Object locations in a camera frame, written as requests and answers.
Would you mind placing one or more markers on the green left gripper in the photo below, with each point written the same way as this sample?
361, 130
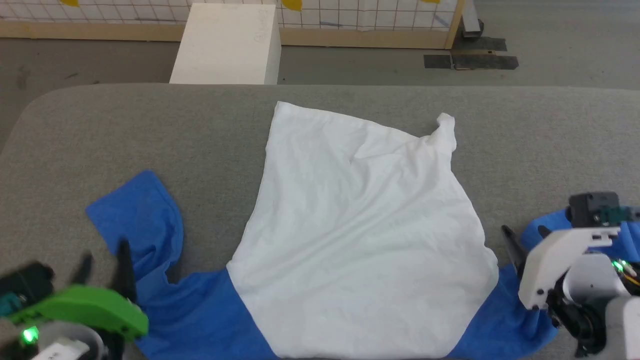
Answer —
90, 307

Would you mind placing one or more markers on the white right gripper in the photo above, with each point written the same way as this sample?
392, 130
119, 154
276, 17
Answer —
555, 260

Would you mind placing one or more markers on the blue and white t-shirt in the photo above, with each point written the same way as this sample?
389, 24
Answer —
360, 225

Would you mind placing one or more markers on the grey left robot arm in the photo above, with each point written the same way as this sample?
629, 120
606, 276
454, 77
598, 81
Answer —
55, 342

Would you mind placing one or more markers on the long black floor tape patch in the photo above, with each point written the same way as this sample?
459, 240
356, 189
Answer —
487, 62

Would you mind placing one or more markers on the metal leg with caster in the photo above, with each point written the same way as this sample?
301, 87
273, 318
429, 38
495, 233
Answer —
472, 22

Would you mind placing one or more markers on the white and blue cardboard box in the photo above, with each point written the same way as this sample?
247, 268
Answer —
225, 45

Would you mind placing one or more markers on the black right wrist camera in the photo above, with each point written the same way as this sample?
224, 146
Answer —
597, 207

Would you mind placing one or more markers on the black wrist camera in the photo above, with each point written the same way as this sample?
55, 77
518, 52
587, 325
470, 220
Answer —
25, 287
597, 207

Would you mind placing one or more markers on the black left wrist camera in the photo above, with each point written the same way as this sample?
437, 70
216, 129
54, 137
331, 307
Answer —
25, 287

